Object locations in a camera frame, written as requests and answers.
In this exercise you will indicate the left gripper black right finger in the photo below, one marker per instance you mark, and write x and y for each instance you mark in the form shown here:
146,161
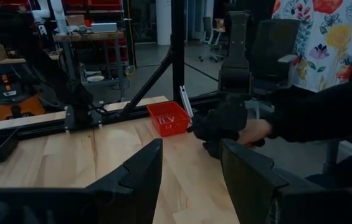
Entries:
250,186

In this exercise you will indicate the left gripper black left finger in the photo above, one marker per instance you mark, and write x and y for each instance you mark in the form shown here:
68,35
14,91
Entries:
138,186

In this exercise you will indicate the red plastic basket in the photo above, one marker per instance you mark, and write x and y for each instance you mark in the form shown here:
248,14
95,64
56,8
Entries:
169,130

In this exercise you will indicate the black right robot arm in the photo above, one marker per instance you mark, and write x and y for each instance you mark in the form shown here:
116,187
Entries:
69,90

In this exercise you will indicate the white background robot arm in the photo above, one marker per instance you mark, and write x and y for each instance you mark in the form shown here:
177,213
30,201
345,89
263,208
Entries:
57,12

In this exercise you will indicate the person's hand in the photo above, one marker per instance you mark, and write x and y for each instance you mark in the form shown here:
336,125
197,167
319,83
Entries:
255,132

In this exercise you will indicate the white bar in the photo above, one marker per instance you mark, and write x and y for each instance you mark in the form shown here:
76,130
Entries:
186,102

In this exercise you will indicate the white plate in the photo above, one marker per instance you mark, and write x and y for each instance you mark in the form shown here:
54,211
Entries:
95,78

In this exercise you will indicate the black office chair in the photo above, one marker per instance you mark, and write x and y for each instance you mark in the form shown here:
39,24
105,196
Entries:
272,40

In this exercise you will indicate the orange shop vacuum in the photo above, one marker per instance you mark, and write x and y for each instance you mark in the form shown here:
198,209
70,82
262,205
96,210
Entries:
13,105

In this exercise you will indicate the gray office chair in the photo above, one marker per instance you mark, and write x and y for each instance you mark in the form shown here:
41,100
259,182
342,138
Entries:
210,34

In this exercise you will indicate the wooden workbench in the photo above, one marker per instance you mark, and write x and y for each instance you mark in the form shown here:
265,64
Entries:
88,36

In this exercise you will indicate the white device box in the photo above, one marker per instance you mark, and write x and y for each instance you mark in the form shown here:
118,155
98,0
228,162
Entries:
104,27

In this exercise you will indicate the white column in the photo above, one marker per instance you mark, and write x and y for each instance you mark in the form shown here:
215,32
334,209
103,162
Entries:
163,21

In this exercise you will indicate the floral curtain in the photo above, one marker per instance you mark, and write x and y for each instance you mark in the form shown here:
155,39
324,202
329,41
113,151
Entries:
328,37

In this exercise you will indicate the red storage bins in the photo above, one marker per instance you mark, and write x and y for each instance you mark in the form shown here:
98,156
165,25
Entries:
101,3

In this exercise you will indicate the black aluminium table frame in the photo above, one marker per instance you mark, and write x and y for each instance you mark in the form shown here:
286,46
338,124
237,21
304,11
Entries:
177,62

